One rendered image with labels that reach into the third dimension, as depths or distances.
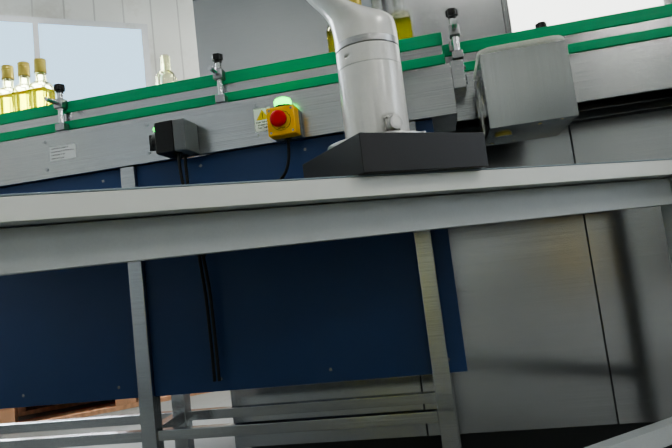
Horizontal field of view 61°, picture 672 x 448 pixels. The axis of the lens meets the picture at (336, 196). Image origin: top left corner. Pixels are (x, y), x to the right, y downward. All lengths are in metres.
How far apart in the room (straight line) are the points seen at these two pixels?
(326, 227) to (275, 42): 1.01
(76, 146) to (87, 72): 2.83
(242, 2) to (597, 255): 1.29
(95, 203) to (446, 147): 0.55
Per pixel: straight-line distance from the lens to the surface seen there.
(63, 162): 1.69
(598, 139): 1.73
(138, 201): 0.81
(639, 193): 1.41
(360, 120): 1.01
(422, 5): 1.76
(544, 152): 1.69
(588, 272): 1.69
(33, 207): 0.80
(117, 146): 1.61
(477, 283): 1.66
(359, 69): 1.03
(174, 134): 1.44
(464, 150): 1.00
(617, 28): 1.61
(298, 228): 0.90
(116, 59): 4.53
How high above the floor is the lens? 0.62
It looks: 6 degrees up
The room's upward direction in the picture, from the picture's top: 7 degrees counter-clockwise
